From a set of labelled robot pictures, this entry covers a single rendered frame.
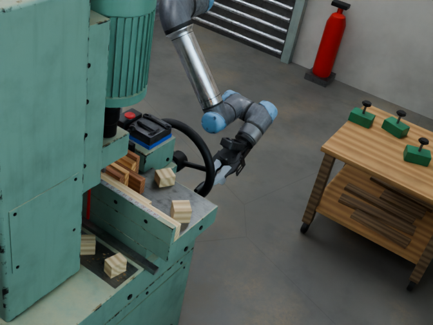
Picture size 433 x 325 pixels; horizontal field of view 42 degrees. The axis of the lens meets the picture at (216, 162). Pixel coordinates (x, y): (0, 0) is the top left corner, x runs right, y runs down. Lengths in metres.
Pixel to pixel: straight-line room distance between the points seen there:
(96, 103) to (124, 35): 0.15
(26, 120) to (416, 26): 3.45
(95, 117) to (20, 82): 0.29
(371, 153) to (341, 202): 0.34
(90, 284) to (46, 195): 0.32
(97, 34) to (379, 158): 1.76
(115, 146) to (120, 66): 0.26
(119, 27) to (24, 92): 0.29
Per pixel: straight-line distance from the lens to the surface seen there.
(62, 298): 1.41
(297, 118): 3.84
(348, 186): 3.00
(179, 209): 1.44
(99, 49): 1.18
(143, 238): 1.45
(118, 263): 1.43
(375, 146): 2.74
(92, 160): 1.32
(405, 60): 4.29
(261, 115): 1.94
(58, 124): 1.12
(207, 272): 2.60
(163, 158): 1.66
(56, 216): 1.26
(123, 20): 1.21
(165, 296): 1.70
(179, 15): 1.84
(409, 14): 4.20
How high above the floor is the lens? 1.88
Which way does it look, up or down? 36 degrees down
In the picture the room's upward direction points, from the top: 12 degrees clockwise
